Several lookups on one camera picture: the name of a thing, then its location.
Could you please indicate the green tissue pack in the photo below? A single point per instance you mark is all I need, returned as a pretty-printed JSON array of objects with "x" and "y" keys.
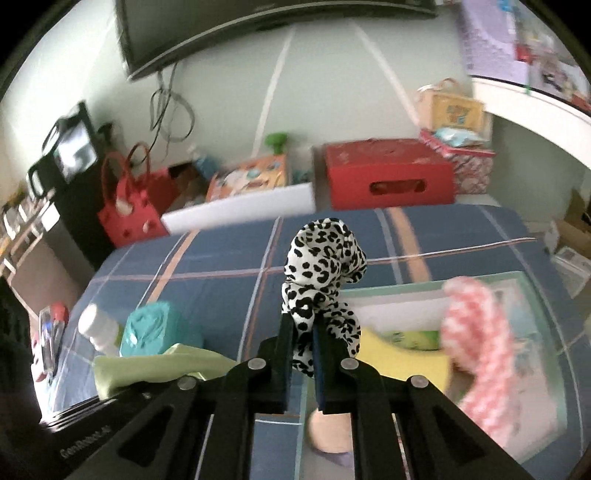
[{"x": 413, "y": 340}]

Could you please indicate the red patterned gift box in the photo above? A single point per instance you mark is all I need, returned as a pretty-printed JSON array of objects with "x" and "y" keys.
[{"x": 471, "y": 170}]

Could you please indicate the purple dotted board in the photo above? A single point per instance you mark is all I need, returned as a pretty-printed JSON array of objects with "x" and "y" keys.
[{"x": 489, "y": 37}]

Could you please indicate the orange toy box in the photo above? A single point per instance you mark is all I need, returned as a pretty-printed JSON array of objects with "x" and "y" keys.
[{"x": 249, "y": 177}]

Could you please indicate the teal white tray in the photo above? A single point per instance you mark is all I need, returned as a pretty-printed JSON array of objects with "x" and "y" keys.
[{"x": 397, "y": 300}]

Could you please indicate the red cardboard box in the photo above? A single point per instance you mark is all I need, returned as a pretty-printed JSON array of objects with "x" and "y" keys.
[{"x": 388, "y": 161}]

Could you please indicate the white desk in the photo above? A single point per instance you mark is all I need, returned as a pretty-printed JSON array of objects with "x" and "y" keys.
[{"x": 531, "y": 101}]

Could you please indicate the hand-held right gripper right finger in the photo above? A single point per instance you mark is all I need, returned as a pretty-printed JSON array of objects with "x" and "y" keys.
[{"x": 321, "y": 369}]

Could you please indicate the teal wipes box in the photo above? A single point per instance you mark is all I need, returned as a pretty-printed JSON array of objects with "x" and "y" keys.
[{"x": 157, "y": 327}]

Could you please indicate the wooden rack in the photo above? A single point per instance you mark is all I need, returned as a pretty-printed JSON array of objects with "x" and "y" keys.
[{"x": 23, "y": 230}]

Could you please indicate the wall television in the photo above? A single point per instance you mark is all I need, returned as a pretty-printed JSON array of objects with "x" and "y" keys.
[{"x": 254, "y": 27}]

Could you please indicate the brown cardboard box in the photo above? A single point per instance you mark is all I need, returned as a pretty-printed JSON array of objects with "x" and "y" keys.
[{"x": 184, "y": 184}]

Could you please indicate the beige round puff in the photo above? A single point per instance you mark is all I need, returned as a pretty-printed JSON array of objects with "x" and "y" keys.
[{"x": 330, "y": 431}]

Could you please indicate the light blue wipes pack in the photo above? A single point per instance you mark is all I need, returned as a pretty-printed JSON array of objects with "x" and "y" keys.
[{"x": 455, "y": 136}]

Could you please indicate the dark cloth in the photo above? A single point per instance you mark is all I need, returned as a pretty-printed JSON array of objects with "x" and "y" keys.
[{"x": 16, "y": 369}]

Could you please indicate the blue plaid blanket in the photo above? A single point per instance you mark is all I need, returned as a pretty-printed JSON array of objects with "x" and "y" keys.
[{"x": 207, "y": 286}]

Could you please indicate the red tote bag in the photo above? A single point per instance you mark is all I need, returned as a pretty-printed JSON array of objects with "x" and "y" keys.
[{"x": 134, "y": 217}]

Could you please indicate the black cabinet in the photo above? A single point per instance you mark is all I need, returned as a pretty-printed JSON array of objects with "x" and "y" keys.
[{"x": 78, "y": 230}]

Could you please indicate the white pill bottle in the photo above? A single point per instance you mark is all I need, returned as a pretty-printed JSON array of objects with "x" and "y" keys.
[{"x": 99, "y": 327}]

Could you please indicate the leopard print scrunchie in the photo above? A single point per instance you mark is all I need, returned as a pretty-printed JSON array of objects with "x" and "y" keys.
[{"x": 323, "y": 258}]

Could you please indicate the wooden toy case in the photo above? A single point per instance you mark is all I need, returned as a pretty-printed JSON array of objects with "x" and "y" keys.
[{"x": 455, "y": 110}]

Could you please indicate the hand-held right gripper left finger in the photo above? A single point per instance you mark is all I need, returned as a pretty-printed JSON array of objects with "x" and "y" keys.
[{"x": 284, "y": 360}]

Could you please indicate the pink white knit towel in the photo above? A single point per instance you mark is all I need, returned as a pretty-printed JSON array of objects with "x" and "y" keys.
[{"x": 480, "y": 346}]

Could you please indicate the black coffee machine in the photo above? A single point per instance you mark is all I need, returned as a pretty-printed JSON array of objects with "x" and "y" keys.
[{"x": 69, "y": 152}]

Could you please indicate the green toy dumbbell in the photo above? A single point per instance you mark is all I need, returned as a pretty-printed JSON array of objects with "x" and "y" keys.
[{"x": 277, "y": 141}]

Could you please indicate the stacked cardboard boxes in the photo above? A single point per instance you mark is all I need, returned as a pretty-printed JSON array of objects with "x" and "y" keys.
[{"x": 572, "y": 258}]

